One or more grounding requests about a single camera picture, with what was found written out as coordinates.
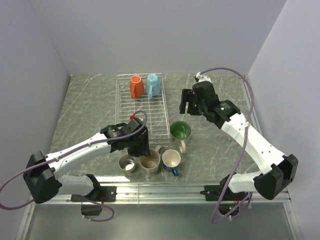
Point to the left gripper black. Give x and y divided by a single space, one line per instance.
144 149

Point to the stainless steel cup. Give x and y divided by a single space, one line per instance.
127 164

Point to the green interior floral mug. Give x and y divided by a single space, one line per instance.
180 132

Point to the dark blue faceted mug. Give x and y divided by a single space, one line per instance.
171 160

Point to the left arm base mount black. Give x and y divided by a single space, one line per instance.
93 204

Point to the orange mug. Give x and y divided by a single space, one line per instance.
136 86

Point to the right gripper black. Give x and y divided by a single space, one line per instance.
190 94

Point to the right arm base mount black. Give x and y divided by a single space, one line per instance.
213 192

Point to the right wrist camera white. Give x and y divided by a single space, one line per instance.
202 78

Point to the aluminium mounting rail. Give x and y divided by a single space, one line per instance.
160 211

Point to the beige patterned mug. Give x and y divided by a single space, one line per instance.
150 164

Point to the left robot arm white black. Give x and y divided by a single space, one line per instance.
47 174

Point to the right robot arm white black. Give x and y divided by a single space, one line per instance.
276 170

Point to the white wire dish rack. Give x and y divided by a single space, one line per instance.
154 110

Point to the light blue mug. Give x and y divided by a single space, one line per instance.
154 85

